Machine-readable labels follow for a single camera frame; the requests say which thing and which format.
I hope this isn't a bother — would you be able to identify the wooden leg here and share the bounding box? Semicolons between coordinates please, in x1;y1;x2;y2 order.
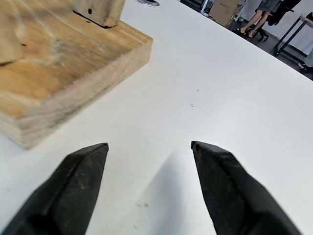
72;0;125;28

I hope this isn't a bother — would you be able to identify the wooden seat board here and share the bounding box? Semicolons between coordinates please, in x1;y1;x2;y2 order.
0;0;154;150

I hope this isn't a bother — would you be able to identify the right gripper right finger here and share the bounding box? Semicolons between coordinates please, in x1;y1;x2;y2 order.
191;140;303;235

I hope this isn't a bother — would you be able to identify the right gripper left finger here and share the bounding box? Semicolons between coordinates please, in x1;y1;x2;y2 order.
0;142;109;235

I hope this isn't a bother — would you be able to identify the person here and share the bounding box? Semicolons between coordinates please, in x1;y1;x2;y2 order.
240;0;276;38

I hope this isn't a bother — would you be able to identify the cardboard box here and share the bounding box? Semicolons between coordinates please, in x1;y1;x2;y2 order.
209;0;241;27

